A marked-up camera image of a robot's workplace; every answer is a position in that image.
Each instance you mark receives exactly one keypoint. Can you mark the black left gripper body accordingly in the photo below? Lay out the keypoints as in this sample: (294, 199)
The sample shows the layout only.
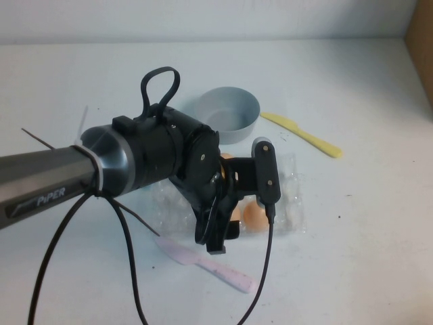
(213, 210)

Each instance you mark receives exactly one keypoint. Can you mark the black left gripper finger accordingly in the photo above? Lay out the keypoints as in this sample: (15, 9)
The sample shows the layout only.
(216, 245)
(234, 230)

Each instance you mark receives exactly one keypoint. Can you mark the orange plastic egg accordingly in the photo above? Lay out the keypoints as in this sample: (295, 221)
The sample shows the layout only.
(227, 156)
(255, 218)
(236, 213)

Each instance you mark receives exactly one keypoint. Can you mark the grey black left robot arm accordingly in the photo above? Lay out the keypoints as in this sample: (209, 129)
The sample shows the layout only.
(50, 169)

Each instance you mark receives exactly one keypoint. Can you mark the clear plastic egg tray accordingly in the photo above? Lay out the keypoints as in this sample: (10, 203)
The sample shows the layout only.
(291, 189)

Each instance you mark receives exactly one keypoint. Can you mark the brown cardboard box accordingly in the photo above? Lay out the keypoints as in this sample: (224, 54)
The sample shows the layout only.
(423, 61)

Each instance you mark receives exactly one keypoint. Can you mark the pink plastic knife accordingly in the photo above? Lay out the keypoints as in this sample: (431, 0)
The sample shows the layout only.
(230, 274)

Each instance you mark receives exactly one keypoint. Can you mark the thin black zip tie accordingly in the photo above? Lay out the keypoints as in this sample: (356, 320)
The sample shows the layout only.
(138, 219)
(37, 138)

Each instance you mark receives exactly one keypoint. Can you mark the grey-blue round bowl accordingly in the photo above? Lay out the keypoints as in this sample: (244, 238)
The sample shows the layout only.
(236, 132)

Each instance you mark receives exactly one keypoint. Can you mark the yellow plastic knife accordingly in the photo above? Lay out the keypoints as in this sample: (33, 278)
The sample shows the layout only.
(304, 133)

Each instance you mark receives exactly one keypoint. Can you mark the white zip tie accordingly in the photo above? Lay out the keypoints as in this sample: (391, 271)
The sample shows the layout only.
(98, 169)

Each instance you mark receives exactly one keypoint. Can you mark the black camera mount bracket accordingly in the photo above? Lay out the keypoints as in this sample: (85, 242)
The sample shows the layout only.
(245, 176)

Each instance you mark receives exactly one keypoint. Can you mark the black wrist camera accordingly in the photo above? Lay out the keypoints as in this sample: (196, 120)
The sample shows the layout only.
(267, 169)

